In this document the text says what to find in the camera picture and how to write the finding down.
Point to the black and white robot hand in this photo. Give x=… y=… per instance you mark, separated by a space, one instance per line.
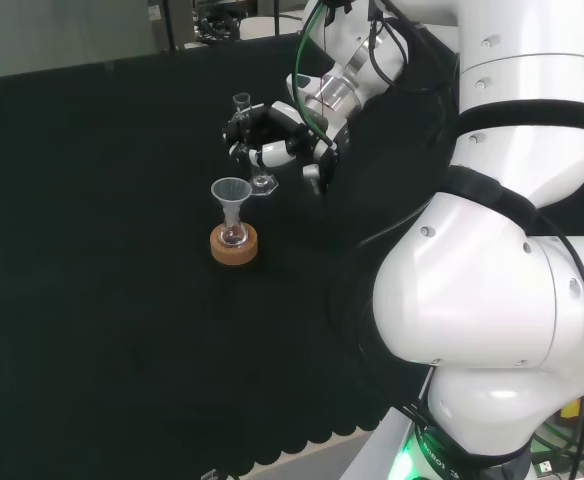
x=284 y=137

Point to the clear glass graduated cylinder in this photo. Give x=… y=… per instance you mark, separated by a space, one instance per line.
x=252 y=150

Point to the clear plastic funnel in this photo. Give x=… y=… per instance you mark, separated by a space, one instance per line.
x=231 y=198

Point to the clear round-bottom flask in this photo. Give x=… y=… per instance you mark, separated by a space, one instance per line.
x=233 y=233

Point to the black bench cloth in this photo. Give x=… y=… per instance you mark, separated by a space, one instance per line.
x=162 y=280

